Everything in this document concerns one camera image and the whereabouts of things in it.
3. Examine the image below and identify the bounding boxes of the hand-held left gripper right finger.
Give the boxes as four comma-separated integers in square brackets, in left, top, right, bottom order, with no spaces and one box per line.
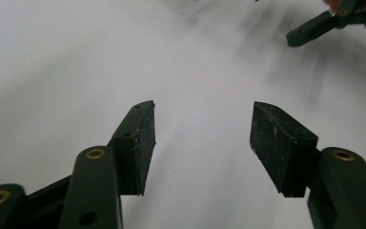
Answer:
[249,101,366,229]

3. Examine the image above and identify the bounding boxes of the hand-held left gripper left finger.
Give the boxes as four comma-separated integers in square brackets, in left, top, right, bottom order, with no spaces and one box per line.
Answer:
[58,100,157,229]

